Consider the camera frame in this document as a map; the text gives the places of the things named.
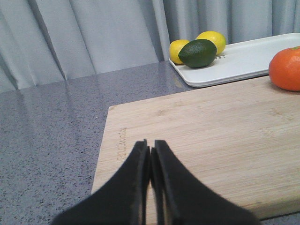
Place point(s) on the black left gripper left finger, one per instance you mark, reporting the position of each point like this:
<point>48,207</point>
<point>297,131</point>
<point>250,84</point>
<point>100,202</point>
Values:
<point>121,200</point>

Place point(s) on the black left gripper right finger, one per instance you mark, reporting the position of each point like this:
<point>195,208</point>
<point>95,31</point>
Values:
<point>181,199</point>

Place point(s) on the orange mandarin fruit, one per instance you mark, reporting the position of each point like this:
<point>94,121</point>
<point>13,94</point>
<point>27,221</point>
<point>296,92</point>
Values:
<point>284,69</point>

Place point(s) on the white rectangular tray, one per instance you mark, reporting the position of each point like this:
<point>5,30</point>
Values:
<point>239,61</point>

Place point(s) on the yellow lemon near tray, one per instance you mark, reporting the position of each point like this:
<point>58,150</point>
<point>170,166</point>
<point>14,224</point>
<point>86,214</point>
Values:
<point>216,38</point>

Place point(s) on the wooden cutting board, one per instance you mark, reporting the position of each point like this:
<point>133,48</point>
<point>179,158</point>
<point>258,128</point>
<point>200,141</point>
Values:
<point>241,139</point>

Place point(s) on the dark green lime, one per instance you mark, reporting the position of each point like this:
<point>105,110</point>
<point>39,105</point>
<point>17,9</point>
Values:
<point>198,53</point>

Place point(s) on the yellow lemon behind lime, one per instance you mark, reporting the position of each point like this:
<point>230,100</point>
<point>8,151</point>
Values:
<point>175,48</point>

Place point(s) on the grey curtain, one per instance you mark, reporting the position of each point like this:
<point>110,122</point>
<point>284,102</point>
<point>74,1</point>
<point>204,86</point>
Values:
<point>47,41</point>

